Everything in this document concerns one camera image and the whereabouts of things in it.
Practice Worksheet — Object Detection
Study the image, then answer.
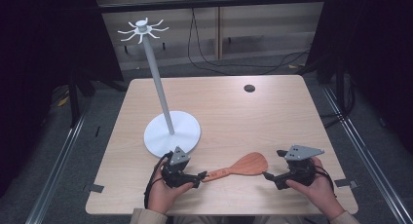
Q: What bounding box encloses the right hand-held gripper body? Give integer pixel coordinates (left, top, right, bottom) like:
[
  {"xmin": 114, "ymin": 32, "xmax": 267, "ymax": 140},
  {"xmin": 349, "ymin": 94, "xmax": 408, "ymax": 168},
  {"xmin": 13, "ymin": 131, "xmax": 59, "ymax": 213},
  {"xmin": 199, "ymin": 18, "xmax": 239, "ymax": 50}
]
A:
[{"xmin": 276, "ymin": 144, "xmax": 325, "ymax": 191}]

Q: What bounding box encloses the person's left hand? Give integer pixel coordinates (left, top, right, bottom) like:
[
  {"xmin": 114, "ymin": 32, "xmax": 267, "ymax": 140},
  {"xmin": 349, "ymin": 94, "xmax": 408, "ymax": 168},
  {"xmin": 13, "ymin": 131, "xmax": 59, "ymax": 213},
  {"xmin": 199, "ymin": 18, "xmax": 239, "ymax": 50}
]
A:
[{"xmin": 147, "ymin": 159, "xmax": 195, "ymax": 216}]

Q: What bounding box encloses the person's right hand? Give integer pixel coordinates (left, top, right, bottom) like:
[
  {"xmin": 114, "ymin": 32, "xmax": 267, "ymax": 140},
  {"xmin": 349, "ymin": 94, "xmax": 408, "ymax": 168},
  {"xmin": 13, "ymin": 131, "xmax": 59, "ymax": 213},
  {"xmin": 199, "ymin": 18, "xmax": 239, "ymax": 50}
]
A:
[{"xmin": 285, "ymin": 157, "xmax": 346, "ymax": 220}]

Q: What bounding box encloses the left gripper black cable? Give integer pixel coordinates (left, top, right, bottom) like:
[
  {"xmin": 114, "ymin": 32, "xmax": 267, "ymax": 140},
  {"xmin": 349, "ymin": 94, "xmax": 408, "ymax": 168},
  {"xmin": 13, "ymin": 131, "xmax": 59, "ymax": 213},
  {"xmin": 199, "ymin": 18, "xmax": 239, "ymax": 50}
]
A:
[{"xmin": 143, "ymin": 151, "xmax": 174, "ymax": 209}]

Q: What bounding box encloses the wooden wall post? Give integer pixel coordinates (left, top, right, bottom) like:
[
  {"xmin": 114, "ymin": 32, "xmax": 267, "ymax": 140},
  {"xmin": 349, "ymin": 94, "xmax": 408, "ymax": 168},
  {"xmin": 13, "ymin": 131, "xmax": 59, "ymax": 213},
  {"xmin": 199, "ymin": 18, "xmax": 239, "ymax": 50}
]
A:
[{"xmin": 215, "ymin": 0, "xmax": 224, "ymax": 60}]

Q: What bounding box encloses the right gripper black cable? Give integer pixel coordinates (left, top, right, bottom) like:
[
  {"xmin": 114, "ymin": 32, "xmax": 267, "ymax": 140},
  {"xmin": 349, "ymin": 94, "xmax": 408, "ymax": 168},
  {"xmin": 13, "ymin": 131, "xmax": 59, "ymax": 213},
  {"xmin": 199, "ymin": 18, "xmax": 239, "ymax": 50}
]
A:
[{"xmin": 310, "ymin": 165, "xmax": 338, "ymax": 199}]

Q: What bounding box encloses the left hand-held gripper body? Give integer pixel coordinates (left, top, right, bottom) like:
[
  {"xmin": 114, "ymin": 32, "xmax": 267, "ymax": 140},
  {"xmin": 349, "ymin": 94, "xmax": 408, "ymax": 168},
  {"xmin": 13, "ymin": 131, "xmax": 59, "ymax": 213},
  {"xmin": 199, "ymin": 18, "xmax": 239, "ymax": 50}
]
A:
[{"xmin": 161, "ymin": 145, "xmax": 197, "ymax": 189}]

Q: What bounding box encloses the grey tape piece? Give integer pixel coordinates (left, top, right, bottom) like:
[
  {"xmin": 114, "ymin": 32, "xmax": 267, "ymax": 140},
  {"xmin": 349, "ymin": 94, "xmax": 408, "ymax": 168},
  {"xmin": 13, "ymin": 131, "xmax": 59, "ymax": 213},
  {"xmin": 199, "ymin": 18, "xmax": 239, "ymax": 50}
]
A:
[
  {"xmin": 87, "ymin": 183, "xmax": 105, "ymax": 194},
  {"xmin": 334, "ymin": 178, "xmax": 358, "ymax": 189}
]

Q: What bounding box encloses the black curtain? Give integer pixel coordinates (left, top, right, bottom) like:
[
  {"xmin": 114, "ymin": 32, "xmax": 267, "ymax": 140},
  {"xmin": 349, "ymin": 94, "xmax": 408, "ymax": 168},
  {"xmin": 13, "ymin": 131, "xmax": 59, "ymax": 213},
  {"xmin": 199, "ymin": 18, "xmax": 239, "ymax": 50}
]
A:
[
  {"xmin": 305, "ymin": 0, "xmax": 413, "ymax": 155},
  {"xmin": 0, "ymin": 0, "xmax": 125, "ymax": 198}
]

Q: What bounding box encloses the wooden rice spatula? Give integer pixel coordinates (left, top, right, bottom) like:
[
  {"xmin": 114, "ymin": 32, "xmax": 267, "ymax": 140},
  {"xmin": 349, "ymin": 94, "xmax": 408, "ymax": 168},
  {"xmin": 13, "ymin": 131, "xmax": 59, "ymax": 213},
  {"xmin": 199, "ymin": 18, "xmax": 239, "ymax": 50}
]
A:
[{"xmin": 202, "ymin": 152, "xmax": 269, "ymax": 183}]

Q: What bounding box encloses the white hook stand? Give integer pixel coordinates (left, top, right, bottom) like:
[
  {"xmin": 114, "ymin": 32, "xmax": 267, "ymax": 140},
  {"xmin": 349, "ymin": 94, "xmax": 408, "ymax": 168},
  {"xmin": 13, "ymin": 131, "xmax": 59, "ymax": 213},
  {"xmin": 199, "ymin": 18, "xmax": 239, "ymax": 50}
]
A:
[{"xmin": 117, "ymin": 17, "xmax": 202, "ymax": 159}]

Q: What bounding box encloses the black metal stand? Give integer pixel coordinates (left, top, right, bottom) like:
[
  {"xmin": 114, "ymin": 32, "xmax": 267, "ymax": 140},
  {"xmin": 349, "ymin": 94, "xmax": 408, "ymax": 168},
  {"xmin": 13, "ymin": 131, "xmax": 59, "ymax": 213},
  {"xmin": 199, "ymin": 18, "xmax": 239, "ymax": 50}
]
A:
[{"xmin": 66, "ymin": 67, "xmax": 97, "ymax": 129}]

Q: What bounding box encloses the black floor cable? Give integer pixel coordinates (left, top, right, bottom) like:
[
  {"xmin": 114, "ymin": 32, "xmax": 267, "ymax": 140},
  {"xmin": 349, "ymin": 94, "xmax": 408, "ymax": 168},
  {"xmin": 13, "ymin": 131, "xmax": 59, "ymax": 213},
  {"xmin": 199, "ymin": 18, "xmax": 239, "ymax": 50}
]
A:
[{"xmin": 187, "ymin": 7, "xmax": 310, "ymax": 76}]

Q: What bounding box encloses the black horizontal bar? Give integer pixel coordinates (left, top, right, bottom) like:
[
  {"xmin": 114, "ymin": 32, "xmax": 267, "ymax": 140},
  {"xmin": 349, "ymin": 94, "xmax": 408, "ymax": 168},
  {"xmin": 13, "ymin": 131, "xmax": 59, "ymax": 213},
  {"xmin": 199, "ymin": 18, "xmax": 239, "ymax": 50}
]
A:
[{"xmin": 96, "ymin": 0, "xmax": 328, "ymax": 14}]

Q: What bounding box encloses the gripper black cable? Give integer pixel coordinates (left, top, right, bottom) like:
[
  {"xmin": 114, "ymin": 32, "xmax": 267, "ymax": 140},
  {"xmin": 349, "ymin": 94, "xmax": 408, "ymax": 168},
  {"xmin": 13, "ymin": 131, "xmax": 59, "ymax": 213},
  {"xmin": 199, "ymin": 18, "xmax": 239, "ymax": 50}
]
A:
[
  {"xmin": 310, "ymin": 165, "xmax": 338, "ymax": 199},
  {"xmin": 143, "ymin": 151, "xmax": 174, "ymax": 209}
]

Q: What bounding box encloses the metal floor rail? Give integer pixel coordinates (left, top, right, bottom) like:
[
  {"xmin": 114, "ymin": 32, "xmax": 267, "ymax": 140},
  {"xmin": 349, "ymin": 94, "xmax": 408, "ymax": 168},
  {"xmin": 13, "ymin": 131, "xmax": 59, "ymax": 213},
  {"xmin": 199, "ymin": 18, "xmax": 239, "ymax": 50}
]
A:
[
  {"xmin": 24, "ymin": 109, "xmax": 90, "ymax": 224},
  {"xmin": 320, "ymin": 85, "xmax": 413, "ymax": 224}
]

